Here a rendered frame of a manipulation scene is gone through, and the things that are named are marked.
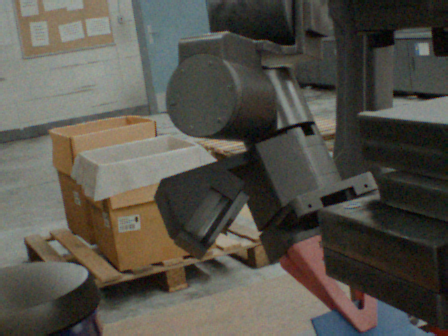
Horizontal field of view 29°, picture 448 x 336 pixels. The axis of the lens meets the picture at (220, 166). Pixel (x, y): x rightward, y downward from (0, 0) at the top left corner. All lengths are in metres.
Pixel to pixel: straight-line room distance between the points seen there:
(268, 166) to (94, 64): 10.75
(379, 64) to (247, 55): 0.27
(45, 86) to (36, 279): 11.08
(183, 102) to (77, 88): 10.73
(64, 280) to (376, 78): 0.69
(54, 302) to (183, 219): 0.43
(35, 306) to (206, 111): 0.42
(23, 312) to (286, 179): 0.45
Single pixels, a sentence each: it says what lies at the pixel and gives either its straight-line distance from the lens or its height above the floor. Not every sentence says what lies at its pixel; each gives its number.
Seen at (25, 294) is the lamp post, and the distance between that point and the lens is 0.18.
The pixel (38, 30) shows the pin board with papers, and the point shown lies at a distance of 11.22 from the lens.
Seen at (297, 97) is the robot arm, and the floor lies 1.17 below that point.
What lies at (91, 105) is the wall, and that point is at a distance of 11.35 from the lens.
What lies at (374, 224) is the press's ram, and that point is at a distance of 0.40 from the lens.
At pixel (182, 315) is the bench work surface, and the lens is 1.03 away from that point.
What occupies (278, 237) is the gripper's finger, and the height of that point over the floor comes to 1.08.
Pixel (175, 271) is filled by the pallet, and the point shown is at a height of 0.09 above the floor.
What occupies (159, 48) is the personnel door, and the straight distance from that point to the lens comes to 11.51.
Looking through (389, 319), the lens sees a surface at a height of 1.01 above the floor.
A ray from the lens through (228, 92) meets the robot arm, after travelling 0.57.
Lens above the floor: 1.25
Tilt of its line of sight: 10 degrees down
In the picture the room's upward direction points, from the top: 9 degrees counter-clockwise
